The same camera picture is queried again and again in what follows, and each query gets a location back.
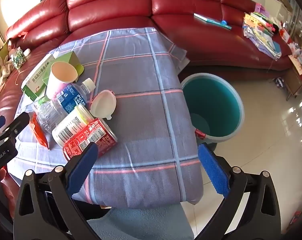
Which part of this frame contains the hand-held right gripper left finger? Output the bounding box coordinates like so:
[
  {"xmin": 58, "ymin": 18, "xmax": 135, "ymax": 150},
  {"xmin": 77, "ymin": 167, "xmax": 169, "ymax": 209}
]
[{"xmin": 13, "ymin": 142, "xmax": 103, "ymax": 240}]

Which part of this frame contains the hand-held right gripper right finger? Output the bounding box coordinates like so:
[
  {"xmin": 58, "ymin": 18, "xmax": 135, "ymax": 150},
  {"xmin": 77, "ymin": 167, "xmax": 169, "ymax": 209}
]
[{"xmin": 195, "ymin": 142, "xmax": 282, "ymax": 240}]

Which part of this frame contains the red snack wrapper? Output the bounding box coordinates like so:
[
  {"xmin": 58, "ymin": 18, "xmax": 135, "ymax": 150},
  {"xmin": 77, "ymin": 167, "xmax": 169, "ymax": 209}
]
[{"xmin": 29, "ymin": 112, "xmax": 50, "ymax": 150}]

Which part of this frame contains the red soda can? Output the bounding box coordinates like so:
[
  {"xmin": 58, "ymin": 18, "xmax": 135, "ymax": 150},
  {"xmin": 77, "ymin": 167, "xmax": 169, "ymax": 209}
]
[{"xmin": 63, "ymin": 118, "xmax": 118, "ymax": 160}]

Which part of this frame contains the white bottle green lid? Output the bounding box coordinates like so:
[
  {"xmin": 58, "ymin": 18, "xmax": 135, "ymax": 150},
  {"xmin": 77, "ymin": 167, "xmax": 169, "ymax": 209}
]
[{"xmin": 51, "ymin": 105, "xmax": 95, "ymax": 147}]

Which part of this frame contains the white green medicine box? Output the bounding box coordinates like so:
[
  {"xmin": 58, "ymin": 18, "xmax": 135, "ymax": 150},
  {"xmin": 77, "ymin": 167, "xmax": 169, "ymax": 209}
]
[{"xmin": 21, "ymin": 54, "xmax": 57, "ymax": 100}]

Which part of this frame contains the pink paper cup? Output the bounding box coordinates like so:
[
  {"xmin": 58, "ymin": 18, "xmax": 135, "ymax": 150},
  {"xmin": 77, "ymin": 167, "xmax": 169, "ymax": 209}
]
[{"xmin": 46, "ymin": 61, "xmax": 78, "ymax": 100}]

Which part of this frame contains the blue label plastic bottle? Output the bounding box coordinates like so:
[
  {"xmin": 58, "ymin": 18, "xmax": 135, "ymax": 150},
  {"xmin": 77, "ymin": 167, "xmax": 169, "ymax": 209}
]
[{"xmin": 54, "ymin": 78, "xmax": 96, "ymax": 114}]

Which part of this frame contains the teal plastic bin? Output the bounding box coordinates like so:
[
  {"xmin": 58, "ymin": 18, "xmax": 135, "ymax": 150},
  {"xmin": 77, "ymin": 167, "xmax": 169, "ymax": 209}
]
[{"xmin": 180, "ymin": 73, "xmax": 245, "ymax": 143}]

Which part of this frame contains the jar of colourful beads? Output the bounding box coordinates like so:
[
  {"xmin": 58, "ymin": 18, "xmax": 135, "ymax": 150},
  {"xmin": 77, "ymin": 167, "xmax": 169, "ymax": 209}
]
[{"xmin": 11, "ymin": 49, "xmax": 26, "ymax": 69}]

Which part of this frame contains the light blue fleece cloth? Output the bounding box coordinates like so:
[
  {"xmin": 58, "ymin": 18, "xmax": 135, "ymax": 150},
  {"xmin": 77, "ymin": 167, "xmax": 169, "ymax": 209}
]
[{"xmin": 87, "ymin": 202, "xmax": 194, "ymax": 240}]

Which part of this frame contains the grey plaid cloth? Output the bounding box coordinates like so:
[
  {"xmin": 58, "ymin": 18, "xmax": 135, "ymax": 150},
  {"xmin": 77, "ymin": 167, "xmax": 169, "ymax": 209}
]
[{"xmin": 14, "ymin": 27, "xmax": 204, "ymax": 209}]

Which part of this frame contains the wooden side table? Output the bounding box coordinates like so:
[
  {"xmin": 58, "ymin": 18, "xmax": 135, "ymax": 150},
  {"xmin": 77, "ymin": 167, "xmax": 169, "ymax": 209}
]
[{"xmin": 286, "ymin": 55, "xmax": 302, "ymax": 98}]

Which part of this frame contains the pile of folded fabrics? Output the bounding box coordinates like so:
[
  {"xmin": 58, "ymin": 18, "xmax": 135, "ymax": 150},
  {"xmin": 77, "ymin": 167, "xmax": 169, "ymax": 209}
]
[{"xmin": 242, "ymin": 12, "xmax": 282, "ymax": 60}]

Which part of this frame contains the thin teal book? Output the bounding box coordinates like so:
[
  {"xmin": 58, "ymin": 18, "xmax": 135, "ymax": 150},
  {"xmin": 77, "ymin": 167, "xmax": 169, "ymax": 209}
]
[{"xmin": 193, "ymin": 13, "xmax": 232, "ymax": 30}]

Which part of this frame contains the red printed box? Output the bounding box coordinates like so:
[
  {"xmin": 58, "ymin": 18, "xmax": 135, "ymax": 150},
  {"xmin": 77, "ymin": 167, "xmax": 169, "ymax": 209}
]
[{"xmin": 279, "ymin": 27, "xmax": 292, "ymax": 43}]

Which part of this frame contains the red leather sofa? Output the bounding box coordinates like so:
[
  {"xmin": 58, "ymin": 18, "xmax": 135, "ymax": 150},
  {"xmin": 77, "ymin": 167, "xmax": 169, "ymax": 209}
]
[{"xmin": 0, "ymin": 0, "xmax": 295, "ymax": 200}]

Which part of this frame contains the thin yellow string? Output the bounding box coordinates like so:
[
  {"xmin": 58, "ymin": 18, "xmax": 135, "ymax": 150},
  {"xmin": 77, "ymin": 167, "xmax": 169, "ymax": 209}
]
[{"xmin": 14, "ymin": 65, "xmax": 25, "ymax": 85}]

